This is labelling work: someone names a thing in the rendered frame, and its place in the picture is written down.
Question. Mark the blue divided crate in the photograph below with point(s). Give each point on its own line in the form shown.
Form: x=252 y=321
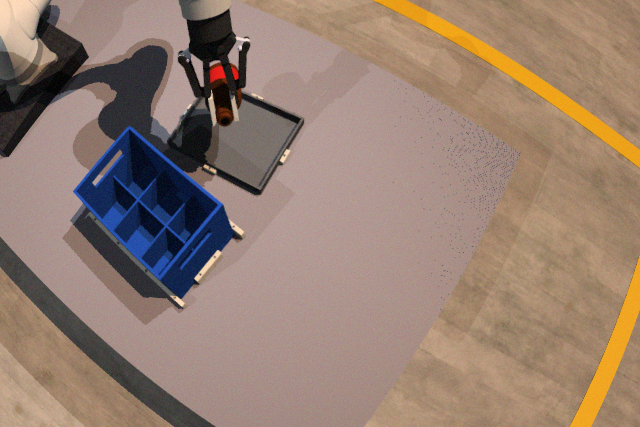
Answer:
x=140 y=165

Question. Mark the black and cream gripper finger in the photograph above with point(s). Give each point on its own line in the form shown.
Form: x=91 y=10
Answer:
x=184 y=58
x=243 y=45

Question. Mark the brown bottle with red label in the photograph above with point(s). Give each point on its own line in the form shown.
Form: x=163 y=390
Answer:
x=221 y=94

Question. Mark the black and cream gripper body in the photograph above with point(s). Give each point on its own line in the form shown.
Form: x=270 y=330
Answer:
x=212 y=32

